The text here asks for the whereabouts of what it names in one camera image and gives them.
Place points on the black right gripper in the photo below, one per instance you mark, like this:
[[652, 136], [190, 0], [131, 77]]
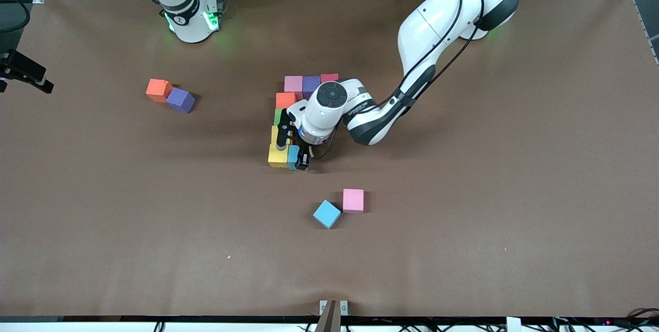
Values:
[[25, 65]]

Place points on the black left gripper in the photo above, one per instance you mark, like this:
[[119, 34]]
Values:
[[304, 153]]

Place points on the blue foam block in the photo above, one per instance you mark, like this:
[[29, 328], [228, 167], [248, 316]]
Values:
[[327, 214], [293, 158]]

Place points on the yellow foam block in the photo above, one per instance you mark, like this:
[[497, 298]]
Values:
[[278, 157], [274, 136]]

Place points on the green foam block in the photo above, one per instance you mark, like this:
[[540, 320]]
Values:
[[278, 117]]

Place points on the orange foam block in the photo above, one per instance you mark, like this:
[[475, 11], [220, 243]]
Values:
[[284, 100], [157, 89]]

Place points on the pink foam block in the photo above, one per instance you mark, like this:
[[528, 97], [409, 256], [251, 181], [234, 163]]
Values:
[[353, 201], [294, 84]]

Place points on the purple foam block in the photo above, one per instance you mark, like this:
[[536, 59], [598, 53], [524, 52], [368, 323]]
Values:
[[180, 99], [310, 85]]

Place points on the red foam block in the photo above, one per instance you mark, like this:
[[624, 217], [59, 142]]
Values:
[[329, 77]]

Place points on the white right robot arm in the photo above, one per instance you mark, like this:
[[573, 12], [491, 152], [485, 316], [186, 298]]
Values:
[[190, 23]]

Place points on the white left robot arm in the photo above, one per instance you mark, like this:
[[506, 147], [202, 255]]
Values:
[[329, 96]]

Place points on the brown paper table cover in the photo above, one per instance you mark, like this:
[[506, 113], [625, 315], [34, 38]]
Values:
[[463, 249]]

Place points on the small metal bracket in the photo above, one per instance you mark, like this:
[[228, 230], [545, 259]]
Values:
[[344, 307]]

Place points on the brown wedge post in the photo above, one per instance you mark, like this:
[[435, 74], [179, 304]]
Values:
[[328, 319]]

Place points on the white table edge rail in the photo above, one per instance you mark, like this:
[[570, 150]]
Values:
[[103, 328]]

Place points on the white edge bracket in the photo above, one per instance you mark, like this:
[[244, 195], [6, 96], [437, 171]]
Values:
[[513, 324]]

